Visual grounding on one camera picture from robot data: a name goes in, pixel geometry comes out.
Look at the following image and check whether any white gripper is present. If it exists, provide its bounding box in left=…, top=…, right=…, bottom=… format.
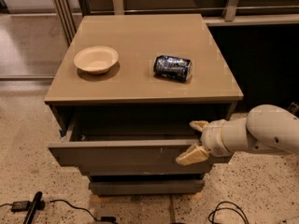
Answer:
left=176, top=119, right=232, bottom=165

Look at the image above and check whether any grey top drawer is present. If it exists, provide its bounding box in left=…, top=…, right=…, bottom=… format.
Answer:
left=49, top=110, right=229, bottom=175

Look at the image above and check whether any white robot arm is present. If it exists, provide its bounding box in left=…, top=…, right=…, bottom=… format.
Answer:
left=176, top=105, right=299, bottom=165

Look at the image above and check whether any grey drawer cabinet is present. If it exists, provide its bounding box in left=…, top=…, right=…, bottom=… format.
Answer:
left=45, top=14, right=243, bottom=184

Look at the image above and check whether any crushed blue soda can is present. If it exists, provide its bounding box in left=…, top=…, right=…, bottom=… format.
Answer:
left=153, top=55, right=192, bottom=82

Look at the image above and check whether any dark object at right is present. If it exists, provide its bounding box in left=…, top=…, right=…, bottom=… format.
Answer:
left=288, top=102, right=299, bottom=117

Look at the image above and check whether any white paper bowl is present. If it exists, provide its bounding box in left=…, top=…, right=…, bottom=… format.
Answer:
left=74, top=46, right=119, bottom=75

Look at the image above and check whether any black cylindrical tool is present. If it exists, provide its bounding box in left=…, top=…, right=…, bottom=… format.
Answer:
left=22, top=191, right=45, bottom=224

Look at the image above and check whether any black power adapter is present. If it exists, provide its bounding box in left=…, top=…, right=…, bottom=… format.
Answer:
left=11, top=201, right=30, bottom=213

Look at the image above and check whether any black looped cable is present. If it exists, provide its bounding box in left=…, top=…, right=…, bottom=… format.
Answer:
left=207, top=200, right=249, bottom=224

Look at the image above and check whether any black cable with plug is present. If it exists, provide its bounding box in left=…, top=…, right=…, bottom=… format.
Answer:
left=49, top=199, right=119, bottom=224

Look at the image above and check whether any metal railing frame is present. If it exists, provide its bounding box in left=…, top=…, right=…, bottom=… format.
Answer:
left=53, top=0, right=299, bottom=42

